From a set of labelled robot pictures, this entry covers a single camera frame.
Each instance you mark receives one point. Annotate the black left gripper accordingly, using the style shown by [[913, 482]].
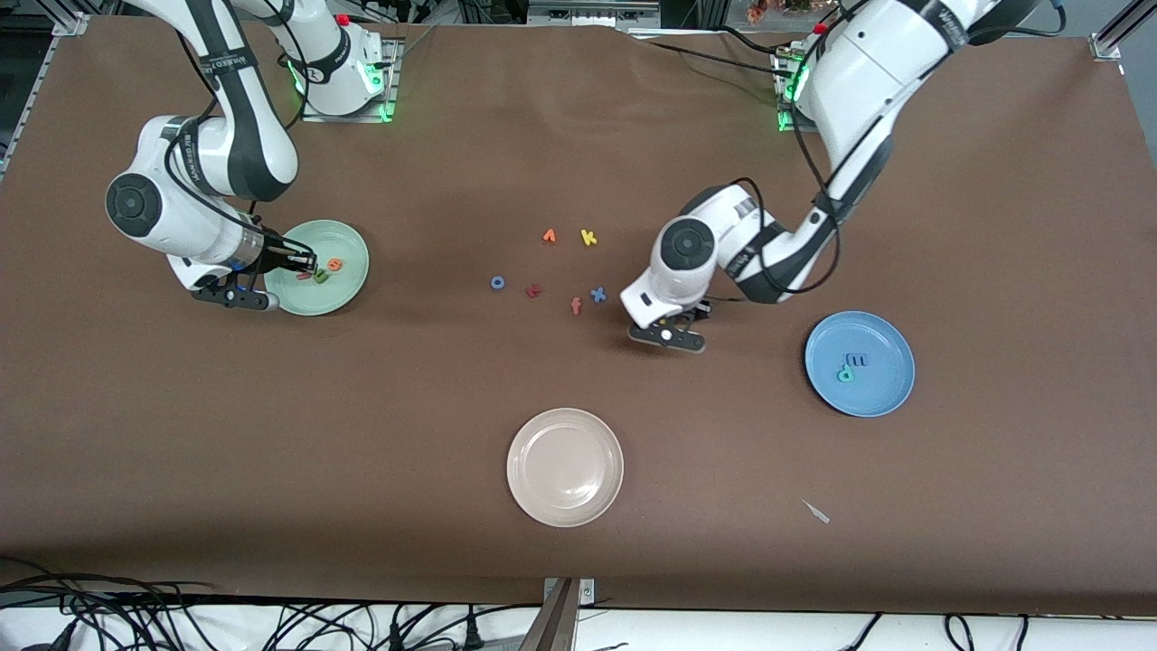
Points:
[[700, 315]]

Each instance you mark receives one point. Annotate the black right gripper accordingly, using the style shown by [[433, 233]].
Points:
[[275, 254]]

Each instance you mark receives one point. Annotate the teal letter p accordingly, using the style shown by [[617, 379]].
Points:
[[845, 372]]

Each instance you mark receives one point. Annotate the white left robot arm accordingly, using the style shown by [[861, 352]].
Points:
[[868, 72]]

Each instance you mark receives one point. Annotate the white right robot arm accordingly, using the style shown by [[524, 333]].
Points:
[[244, 136]]

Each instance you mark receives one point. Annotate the green plate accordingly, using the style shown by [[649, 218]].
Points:
[[343, 289]]

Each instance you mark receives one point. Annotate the blue plate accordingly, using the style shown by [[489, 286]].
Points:
[[881, 389]]

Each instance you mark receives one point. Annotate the beige plate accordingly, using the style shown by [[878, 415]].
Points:
[[565, 467]]

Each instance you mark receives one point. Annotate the brown table cover sheet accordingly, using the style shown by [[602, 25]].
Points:
[[181, 434]]

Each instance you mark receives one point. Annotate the white paper scrap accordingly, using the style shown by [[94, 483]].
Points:
[[816, 512]]

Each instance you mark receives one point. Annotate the orange flower bunch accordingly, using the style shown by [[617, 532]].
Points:
[[768, 9]]

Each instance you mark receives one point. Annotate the grey metal bar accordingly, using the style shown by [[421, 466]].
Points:
[[553, 624]]

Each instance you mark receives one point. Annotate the black power plug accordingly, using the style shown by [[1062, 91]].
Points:
[[395, 636], [470, 633]]

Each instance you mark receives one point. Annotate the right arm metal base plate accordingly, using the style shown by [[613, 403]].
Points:
[[362, 118]]

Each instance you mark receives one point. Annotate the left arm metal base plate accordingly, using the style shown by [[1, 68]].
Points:
[[785, 122]]

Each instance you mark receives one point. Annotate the small metal bracket plate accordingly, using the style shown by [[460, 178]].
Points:
[[587, 592]]

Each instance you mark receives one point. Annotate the aluminium frame profile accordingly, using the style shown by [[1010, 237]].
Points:
[[70, 23], [1130, 20]]

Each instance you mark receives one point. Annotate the grey metal frame beam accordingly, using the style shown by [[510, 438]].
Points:
[[587, 14]]

